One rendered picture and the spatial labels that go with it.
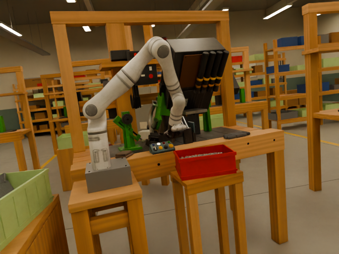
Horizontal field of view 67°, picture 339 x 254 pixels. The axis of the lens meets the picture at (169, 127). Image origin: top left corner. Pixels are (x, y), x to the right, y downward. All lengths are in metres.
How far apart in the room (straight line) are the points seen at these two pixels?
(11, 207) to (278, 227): 1.83
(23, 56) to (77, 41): 2.29
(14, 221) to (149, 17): 1.73
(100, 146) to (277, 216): 1.51
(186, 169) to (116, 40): 1.24
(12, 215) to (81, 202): 0.25
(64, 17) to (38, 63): 10.25
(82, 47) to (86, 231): 11.14
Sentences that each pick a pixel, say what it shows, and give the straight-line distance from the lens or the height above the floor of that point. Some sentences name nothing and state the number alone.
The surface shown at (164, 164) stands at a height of 0.83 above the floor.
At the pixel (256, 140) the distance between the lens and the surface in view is 1.93.
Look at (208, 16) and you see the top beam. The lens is 2.49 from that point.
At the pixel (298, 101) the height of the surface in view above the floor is 0.28.
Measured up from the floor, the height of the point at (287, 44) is 2.07.
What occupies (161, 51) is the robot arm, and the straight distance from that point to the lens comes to 1.19.
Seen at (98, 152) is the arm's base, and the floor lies 1.03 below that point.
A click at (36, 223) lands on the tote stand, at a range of 1.28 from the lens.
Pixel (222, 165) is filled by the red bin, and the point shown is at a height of 0.86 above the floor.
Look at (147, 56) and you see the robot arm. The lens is 1.26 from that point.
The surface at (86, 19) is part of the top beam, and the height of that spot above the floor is 1.88.
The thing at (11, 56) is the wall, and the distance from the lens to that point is 12.77.
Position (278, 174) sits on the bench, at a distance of 2.13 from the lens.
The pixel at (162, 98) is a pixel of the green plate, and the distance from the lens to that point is 1.81.
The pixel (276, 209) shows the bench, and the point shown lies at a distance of 2.23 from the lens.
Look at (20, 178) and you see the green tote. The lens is 1.51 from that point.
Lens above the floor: 1.28
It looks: 8 degrees down
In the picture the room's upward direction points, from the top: 6 degrees counter-clockwise
